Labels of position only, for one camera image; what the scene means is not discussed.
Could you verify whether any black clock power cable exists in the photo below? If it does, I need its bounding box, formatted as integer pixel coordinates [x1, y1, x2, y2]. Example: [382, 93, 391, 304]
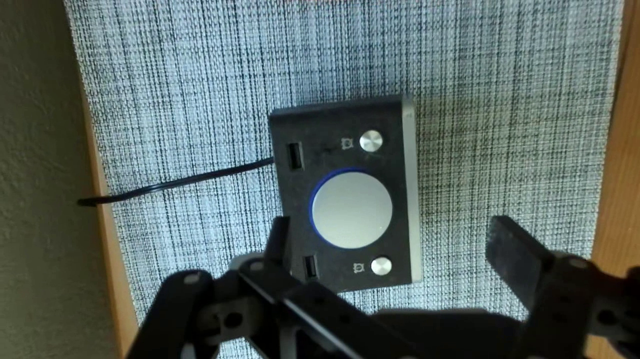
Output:
[77, 155, 276, 209]

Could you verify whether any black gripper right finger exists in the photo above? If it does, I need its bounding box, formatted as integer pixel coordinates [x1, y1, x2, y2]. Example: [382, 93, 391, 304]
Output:
[486, 214, 640, 359]

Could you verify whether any black digital clock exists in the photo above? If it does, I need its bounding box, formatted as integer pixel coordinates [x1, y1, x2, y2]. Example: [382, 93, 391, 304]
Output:
[268, 95, 424, 290]

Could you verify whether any grey woven placemat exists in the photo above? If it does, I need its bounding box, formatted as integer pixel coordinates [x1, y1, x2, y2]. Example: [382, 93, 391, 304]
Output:
[65, 0, 624, 359]

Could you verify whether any wooden side table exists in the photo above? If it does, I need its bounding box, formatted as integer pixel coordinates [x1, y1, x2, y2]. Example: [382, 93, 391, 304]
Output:
[99, 0, 638, 359]

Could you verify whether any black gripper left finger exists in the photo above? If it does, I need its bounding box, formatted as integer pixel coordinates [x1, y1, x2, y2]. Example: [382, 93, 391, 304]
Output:
[126, 216, 426, 359]

